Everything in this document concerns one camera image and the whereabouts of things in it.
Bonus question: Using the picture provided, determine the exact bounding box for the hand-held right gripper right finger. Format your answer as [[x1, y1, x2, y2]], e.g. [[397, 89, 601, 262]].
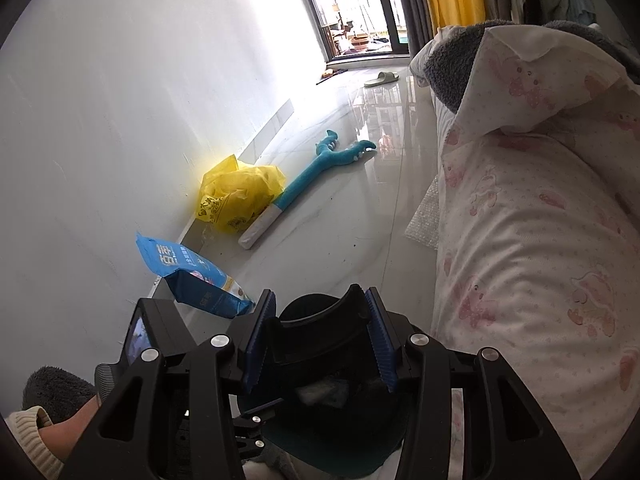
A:
[[365, 287, 581, 480]]

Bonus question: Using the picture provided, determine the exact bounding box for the grey fleece blanket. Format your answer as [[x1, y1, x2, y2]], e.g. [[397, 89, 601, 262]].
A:
[[429, 19, 640, 113]]

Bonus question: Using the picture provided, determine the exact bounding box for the person's left hand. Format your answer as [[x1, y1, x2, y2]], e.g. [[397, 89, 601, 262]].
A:
[[37, 395, 103, 461]]

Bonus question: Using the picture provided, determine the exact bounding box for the window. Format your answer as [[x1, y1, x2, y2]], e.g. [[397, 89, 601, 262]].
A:
[[295, 0, 416, 62]]

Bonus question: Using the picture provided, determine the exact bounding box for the light blue hanging shirt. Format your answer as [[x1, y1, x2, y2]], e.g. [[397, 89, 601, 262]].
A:
[[560, 0, 601, 24]]

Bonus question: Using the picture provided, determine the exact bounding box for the yellow plastic bag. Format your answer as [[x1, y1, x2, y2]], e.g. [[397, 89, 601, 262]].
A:
[[194, 155, 287, 236]]

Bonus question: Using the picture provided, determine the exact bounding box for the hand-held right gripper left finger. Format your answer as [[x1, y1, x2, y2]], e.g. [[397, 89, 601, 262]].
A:
[[62, 289, 277, 480]]

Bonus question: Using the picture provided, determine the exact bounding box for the clear plastic wrap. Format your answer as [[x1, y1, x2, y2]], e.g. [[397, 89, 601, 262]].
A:
[[295, 377, 352, 409]]

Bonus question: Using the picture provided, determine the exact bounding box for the blue plush toy stick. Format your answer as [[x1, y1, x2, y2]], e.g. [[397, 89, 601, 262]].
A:
[[237, 129, 377, 250]]

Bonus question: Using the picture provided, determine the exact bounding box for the pink printed blanket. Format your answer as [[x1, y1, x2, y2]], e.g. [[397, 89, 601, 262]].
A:
[[410, 25, 640, 480]]

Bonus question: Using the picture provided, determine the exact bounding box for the white bubble wrap sheet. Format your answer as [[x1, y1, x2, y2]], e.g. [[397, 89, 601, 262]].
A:
[[404, 175, 444, 251]]

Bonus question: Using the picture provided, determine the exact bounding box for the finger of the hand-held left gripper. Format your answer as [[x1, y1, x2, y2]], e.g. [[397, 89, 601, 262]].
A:
[[232, 397, 286, 461]]

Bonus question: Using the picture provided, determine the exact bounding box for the blue printed packet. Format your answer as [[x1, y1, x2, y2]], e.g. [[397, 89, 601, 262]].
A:
[[136, 232, 257, 320]]

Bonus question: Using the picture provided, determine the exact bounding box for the grey curtain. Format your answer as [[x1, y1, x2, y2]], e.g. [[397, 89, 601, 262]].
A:
[[395, 0, 437, 56]]

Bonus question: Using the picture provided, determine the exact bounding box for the grey fluffy cloth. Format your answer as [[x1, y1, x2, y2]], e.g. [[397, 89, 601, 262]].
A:
[[22, 366, 97, 412]]

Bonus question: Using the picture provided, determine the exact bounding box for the black trash bin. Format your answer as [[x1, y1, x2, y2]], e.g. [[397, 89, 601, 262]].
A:
[[237, 294, 453, 478]]

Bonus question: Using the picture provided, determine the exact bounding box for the person's left forearm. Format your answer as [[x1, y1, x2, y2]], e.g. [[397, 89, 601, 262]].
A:
[[6, 405, 66, 480]]

